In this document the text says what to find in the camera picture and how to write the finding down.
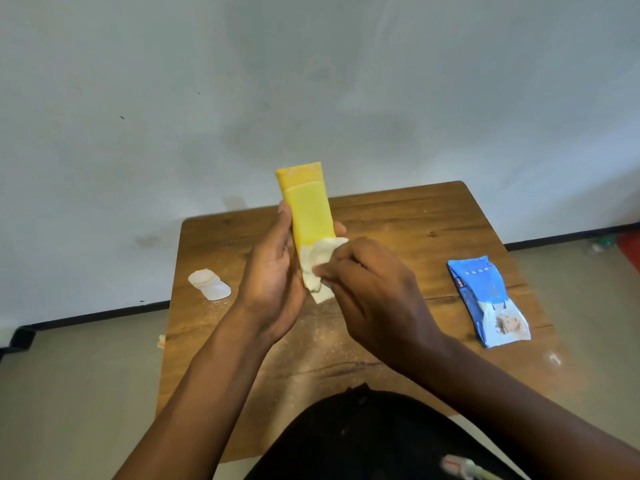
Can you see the green white floor litter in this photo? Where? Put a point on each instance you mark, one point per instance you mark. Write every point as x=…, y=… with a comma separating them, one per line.
x=602, y=243

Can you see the person's left forearm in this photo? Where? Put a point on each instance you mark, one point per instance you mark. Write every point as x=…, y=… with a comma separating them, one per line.
x=195, y=404

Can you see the white wipe cloth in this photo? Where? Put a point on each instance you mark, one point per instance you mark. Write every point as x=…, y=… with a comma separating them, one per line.
x=317, y=259

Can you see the blue wet wipes pack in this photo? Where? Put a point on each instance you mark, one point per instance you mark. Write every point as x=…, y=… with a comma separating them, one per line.
x=487, y=299

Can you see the person's right hand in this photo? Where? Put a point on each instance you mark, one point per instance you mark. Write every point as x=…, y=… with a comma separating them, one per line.
x=380, y=304

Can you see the wooden table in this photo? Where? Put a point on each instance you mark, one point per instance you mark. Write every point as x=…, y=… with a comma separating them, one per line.
x=425, y=229

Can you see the yellow bottle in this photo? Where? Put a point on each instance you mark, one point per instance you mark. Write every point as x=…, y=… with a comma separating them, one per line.
x=307, y=209

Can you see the person's left hand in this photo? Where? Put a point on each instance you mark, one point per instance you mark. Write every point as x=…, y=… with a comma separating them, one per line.
x=270, y=289

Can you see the black floor block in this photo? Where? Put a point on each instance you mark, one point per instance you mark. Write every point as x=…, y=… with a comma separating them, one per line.
x=20, y=339

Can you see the white bottle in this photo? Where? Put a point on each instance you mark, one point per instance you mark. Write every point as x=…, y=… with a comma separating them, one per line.
x=209, y=284

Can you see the person's black clothing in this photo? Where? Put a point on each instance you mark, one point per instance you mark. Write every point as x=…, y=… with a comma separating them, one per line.
x=370, y=439

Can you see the person's right forearm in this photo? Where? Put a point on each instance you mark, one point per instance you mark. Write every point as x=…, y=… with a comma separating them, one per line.
x=540, y=424

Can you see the red floor object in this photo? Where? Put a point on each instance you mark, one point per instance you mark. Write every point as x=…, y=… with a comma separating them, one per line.
x=630, y=250

